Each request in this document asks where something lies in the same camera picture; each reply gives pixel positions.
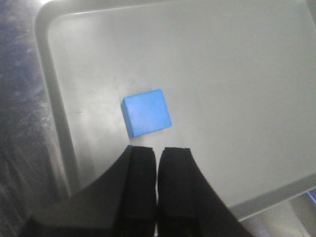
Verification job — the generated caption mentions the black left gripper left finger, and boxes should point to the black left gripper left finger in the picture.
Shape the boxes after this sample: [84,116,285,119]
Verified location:
[20,146,157,237]

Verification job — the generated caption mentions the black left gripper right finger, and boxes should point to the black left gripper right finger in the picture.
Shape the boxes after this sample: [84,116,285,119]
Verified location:
[158,148,252,237]

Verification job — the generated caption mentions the blue cube block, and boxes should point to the blue cube block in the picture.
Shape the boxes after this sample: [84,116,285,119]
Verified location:
[121,89,172,138]

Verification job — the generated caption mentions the grey metal tray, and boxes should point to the grey metal tray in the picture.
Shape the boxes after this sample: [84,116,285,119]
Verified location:
[35,0,316,220]

